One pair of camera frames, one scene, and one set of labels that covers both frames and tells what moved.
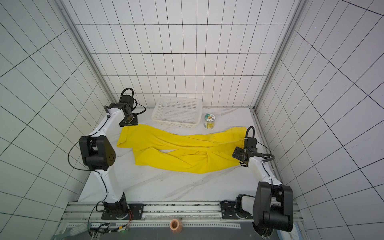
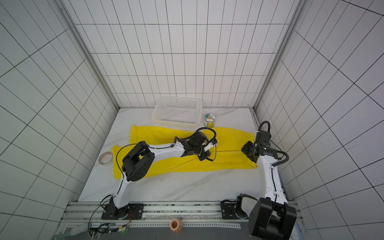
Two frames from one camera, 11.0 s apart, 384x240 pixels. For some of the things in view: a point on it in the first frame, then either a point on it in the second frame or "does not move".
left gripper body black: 128,120 → 205,153
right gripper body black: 238,153 → 247,148
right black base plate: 228,211 does not move
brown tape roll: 176,226 does not move
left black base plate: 135,212 does not move
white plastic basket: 178,112 does not move
